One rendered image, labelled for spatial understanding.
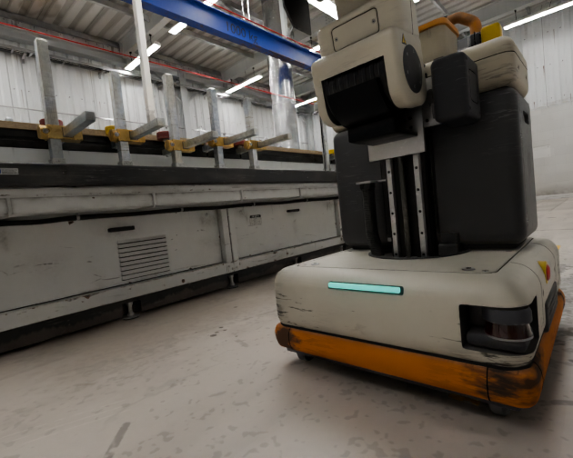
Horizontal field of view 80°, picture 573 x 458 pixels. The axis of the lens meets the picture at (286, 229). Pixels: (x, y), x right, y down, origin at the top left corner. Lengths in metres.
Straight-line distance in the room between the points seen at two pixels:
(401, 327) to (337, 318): 0.16
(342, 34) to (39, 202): 1.17
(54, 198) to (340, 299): 1.12
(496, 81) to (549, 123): 10.61
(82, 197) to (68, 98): 8.05
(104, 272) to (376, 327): 1.34
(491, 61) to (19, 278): 1.76
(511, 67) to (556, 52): 10.93
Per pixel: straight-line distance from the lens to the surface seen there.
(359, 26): 0.94
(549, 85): 11.84
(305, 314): 0.93
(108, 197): 1.60
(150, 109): 2.89
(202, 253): 2.07
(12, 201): 1.52
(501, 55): 1.07
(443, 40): 1.18
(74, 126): 1.45
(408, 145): 0.99
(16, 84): 9.37
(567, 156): 11.55
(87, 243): 1.80
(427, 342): 0.78
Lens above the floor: 0.44
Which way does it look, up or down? 3 degrees down
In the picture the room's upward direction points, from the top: 6 degrees counter-clockwise
